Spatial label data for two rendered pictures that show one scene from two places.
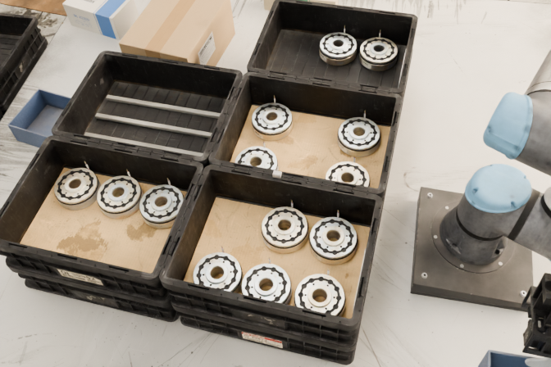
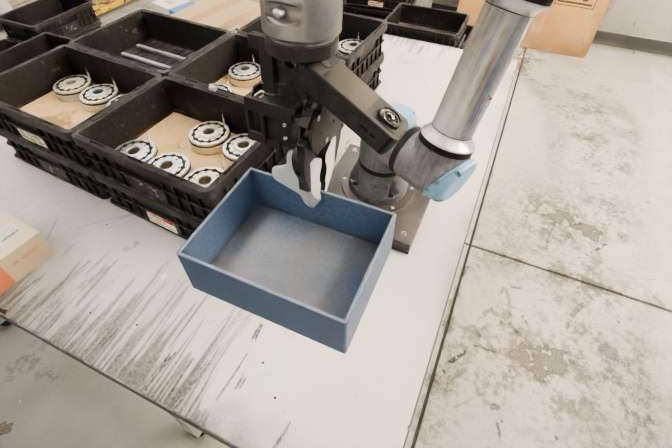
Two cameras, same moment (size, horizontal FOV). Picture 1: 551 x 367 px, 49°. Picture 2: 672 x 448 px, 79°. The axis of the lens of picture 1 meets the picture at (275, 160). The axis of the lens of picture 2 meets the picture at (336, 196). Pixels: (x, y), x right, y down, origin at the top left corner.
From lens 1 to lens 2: 0.68 m
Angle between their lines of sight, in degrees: 9
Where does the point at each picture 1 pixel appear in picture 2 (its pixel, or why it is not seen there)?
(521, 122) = not seen: outside the picture
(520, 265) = (410, 213)
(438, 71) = (407, 85)
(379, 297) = not seen: hidden behind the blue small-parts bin
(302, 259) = (213, 160)
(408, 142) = not seen: hidden behind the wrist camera
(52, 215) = (46, 102)
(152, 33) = (192, 15)
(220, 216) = (168, 123)
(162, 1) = (212, 1)
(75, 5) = (158, 3)
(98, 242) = (66, 122)
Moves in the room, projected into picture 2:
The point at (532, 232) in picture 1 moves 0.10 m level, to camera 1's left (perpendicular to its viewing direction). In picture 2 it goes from (406, 158) to (358, 153)
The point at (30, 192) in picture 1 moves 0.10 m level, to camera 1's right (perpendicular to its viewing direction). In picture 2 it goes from (31, 78) to (64, 80)
